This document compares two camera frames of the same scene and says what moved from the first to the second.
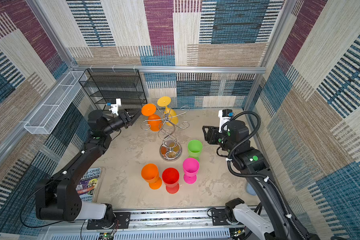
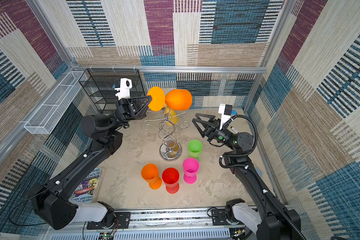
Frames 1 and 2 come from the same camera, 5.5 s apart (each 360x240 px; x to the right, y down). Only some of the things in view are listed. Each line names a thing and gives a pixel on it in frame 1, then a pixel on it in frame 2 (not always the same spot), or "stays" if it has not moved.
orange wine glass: x=149 y=109 to x=177 y=99
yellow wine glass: x=170 y=116 stays
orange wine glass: x=150 y=173 stays
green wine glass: x=194 y=148 stays
